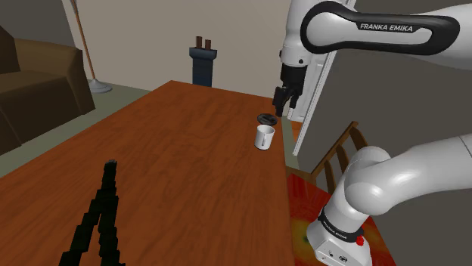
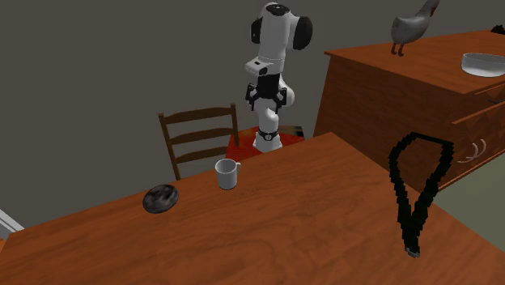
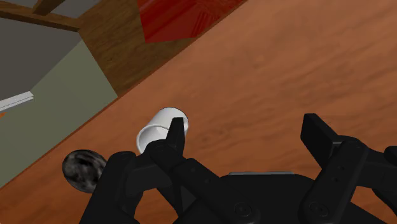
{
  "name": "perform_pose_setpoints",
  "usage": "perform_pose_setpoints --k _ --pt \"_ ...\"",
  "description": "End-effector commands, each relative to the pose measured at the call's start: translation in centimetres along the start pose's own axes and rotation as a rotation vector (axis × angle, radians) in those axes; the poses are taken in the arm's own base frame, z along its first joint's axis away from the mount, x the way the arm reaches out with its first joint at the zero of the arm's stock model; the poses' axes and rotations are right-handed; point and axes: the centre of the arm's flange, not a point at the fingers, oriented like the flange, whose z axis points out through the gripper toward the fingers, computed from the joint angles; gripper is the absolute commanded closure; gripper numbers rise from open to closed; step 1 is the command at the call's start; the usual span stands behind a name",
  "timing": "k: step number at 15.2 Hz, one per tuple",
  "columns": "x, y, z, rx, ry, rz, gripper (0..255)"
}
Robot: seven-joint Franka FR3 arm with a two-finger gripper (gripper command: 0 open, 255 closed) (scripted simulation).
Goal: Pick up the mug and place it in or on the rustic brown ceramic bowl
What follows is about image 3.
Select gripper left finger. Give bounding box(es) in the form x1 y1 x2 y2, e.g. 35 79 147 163
79 116 261 224

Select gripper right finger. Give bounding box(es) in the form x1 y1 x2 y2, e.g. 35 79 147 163
296 113 397 224

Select white cup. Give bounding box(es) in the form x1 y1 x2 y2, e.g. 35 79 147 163
136 106 190 155

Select dark grey mottled ball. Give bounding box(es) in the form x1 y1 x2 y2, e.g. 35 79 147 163
62 149 108 194

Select red robot stand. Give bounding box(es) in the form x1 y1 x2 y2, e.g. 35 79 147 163
137 0 246 44

